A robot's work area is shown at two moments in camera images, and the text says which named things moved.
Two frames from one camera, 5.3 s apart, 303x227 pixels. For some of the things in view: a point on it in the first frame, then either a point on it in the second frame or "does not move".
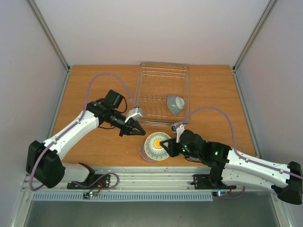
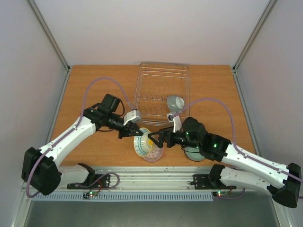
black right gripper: (174, 148) → (167, 138)
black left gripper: (131, 125) does not move
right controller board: (220, 193) does not move
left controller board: (86, 195) does not move
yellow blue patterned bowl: (152, 147) → (142, 144)
